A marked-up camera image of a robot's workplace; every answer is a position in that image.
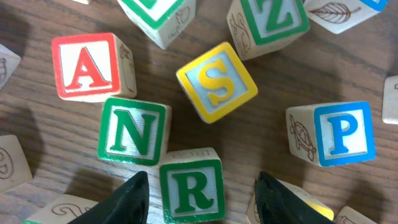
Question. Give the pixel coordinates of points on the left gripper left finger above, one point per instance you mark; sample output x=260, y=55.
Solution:
x=129, y=204

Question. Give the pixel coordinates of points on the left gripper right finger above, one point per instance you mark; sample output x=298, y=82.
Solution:
x=275, y=203

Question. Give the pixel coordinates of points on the green R block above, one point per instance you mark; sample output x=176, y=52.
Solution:
x=192, y=187

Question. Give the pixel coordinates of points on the green B block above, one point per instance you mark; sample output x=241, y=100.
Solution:
x=62, y=210

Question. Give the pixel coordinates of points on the yellow C block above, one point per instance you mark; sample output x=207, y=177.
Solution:
x=253, y=216

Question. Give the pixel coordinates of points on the green N block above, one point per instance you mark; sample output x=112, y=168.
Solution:
x=134, y=131

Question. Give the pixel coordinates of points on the blue P block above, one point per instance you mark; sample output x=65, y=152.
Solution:
x=331, y=134

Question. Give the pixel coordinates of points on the yellow S block lower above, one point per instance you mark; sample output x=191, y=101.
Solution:
x=14, y=166

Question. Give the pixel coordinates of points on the yellow s block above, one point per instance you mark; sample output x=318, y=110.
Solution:
x=217, y=82
x=14, y=166

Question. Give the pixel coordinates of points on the yellow S block upper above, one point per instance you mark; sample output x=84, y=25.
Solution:
x=217, y=82

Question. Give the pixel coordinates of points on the red A block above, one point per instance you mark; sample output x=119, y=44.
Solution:
x=93, y=67

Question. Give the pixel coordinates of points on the red U block upper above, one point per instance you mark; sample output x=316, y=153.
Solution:
x=390, y=101

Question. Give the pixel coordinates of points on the green Z block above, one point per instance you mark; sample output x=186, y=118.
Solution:
x=260, y=27

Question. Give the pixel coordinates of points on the green L block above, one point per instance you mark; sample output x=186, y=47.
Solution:
x=161, y=20

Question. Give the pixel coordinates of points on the yellow K block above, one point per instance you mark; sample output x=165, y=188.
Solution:
x=9, y=63

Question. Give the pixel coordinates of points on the blue block top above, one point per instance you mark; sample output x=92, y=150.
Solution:
x=338, y=16

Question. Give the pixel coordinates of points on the green block top left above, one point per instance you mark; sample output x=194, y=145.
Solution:
x=82, y=1

